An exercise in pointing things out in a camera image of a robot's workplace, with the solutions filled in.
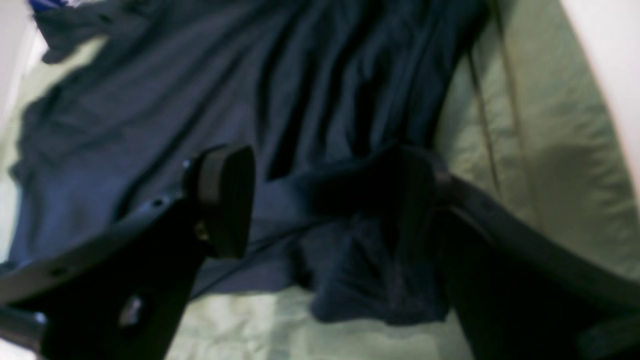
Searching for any green table cloth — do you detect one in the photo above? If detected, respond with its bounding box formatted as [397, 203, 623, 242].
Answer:
[1, 0, 639, 360]

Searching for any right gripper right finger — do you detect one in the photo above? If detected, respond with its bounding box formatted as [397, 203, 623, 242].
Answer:
[310, 146, 639, 360]

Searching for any dark long-sleeve T-shirt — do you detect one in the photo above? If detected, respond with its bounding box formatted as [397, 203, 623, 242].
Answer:
[8, 0, 489, 326]

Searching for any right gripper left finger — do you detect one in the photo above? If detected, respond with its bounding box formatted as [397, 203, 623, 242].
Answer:
[0, 145, 256, 360]

